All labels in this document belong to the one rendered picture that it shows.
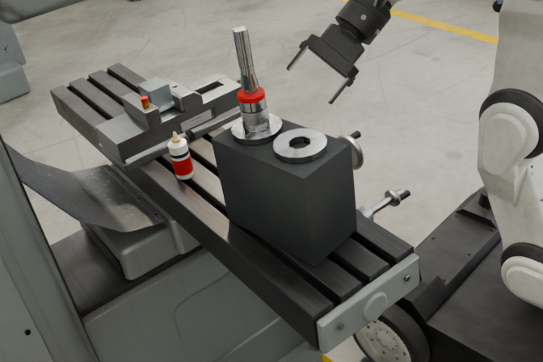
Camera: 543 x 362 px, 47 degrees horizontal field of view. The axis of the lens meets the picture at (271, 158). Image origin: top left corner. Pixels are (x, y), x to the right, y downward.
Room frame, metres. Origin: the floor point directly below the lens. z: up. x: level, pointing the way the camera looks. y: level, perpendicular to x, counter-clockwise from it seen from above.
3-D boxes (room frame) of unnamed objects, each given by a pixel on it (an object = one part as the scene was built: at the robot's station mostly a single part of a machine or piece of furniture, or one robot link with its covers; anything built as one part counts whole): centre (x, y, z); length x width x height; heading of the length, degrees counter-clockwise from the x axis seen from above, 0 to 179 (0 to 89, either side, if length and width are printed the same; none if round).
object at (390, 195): (1.43, -0.30, 0.51); 0.22 x 0.06 x 0.06; 122
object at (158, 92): (1.30, 0.24, 1.04); 0.06 x 0.05 x 0.06; 33
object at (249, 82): (0.93, 0.02, 1.25); 0.03 x 0.03 x 0.11
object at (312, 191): (0.89, -0.02, 1.03); 0.22 x 0.12 x 0.20; 41
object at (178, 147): (1.12, 0.19, 0.98); 0.04 x 0.04 x 0.11
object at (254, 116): (0.93, 0.02, 1.16); 0.05 x 0.05 x 0.06
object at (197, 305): (1.28, 0.20, 0.43); 0.80 x 0.30 x 0.60; 122
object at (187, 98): (1.33, 0.19, 1.02); 0.12 x 0.06 x 0.04; 33
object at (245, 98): (0.93, 0.02, 1.19); 0.05 x 0.05 x 0.01
